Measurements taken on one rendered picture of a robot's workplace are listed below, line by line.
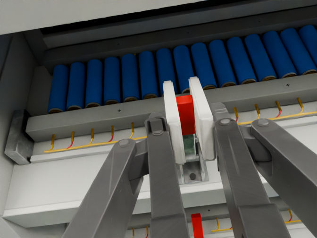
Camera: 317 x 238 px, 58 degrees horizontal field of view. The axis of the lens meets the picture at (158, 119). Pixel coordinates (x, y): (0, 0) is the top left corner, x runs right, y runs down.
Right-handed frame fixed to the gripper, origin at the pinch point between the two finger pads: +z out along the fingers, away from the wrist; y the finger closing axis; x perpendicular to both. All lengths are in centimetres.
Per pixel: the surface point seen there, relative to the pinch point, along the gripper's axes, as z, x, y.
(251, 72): 10.7, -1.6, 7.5
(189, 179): 3.0, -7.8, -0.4
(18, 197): 3.6, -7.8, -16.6
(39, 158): 6.3, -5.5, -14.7
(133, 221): 12.8, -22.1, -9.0
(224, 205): 13.4, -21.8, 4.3
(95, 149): 6.4, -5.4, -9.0
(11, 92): 11.2, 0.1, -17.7
